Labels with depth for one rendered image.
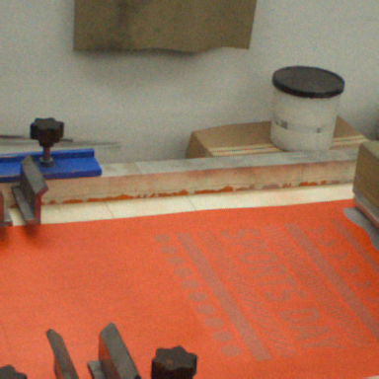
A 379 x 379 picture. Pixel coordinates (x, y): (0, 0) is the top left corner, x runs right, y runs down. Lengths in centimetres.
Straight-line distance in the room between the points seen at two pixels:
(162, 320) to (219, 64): 226
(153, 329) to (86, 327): 7
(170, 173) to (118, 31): 176
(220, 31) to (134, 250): 204
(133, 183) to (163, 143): 200
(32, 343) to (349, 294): 39
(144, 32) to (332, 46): 61
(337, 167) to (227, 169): 17
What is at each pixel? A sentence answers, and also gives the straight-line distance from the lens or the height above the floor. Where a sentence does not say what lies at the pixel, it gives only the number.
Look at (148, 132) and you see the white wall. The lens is 362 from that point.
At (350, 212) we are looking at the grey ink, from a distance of 169.
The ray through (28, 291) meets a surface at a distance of 144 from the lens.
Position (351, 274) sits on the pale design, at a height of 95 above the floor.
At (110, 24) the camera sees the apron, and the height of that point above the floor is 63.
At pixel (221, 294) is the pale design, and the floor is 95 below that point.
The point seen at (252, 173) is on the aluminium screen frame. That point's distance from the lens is 171.
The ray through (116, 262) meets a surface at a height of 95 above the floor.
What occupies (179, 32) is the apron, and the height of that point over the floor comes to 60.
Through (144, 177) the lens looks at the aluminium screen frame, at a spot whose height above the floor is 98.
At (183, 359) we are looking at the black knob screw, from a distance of 114.
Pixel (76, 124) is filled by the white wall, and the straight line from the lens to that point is 355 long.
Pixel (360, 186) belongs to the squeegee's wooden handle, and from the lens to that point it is 167.
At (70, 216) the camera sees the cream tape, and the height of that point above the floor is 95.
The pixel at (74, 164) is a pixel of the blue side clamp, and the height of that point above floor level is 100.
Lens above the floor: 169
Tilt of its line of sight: 28 degrees down
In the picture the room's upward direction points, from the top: 5 degrees clockwise
